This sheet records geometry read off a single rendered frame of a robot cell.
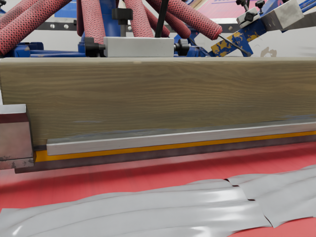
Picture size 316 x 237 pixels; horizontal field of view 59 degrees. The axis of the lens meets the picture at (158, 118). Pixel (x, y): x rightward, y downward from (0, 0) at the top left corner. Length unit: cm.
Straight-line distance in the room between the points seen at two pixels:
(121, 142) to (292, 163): 18
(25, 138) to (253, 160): 22
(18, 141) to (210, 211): 15
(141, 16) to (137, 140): 58
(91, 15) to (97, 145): 56
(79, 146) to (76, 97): 4
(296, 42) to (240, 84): 288
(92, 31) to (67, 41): 365
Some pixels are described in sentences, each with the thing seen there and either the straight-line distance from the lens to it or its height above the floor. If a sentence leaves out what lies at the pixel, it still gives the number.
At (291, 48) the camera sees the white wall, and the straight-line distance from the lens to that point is 320.
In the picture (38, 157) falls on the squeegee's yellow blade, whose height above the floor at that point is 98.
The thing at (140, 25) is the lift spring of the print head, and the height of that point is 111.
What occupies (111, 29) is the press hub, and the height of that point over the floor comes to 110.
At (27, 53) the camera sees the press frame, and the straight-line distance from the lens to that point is 87.
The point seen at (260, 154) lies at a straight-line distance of 34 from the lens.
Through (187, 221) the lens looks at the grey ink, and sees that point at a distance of 20.
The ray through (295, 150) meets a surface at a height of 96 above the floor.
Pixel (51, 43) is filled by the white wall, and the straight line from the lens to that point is 438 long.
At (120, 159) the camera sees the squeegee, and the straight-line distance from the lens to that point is 28.
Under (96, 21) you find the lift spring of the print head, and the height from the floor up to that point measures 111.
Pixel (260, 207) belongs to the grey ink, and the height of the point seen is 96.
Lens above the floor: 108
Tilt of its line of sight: 16 degrees down
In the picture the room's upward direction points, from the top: 1 degrees clockwise
